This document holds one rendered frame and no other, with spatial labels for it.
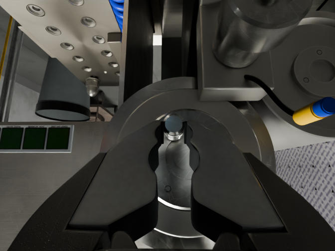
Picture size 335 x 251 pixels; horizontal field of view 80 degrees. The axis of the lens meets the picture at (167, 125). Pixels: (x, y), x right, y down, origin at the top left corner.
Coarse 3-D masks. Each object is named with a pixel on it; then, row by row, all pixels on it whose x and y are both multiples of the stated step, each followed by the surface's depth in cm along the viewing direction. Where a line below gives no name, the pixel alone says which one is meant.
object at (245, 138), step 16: (160, 96) 17; (176, 96) 17; (192, 96) 17; (144, 112) 17; (160, 112) 16; (208, 112) 16; (224, 112) 16; (240, 112) 16; (128, 128) 16; (240, 128) 16; (240, 144) 16; (256, 144) 16; (160, 208) 15; (160, 224) 15; (176, 224) 15
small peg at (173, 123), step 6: (174, 114) 13; (168, 120) 13; (174, 120) 13; (180, 120) 13; (168, 126) 13; (174, 126) 13; (180, 126) 13; (168, 132) 13; (174, 132) 12; (180, 132) 13; (168, 138) 15; (174, 138) 14
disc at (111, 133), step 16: (176, 80) 18; (192, 80) 18; (144, 96) 18; (128, 112) 18; (256, 112) 18; (112, 128) 18; (256, 128) 17; (112, 144) 17; (272, 144) 17; (272, 160) 17; (144, 240) 16; (160, 240) 16; (176, 240) 16; (192, 240) 16; (208, 240) 15
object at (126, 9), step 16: (128, 0) 22; (144, 0) 33; (128, 16) 21; (144, 16) 33; (128, 32) 21; (144, 32) 33; (128, 48) 21; (144, 48) 33; (128, 64) 21; (144, 64) 33; (128, 80) 21; (144, 80) 33
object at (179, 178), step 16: (176, 112) 16; (192, 112) 16; (224, 128) 15; (176, 144) 16; (160, 160) 15; (176, 160) 15; (160, 176) 15; (176, 176) 15; (160, 192) 14; (176, 192) 14; (176, 208) 14
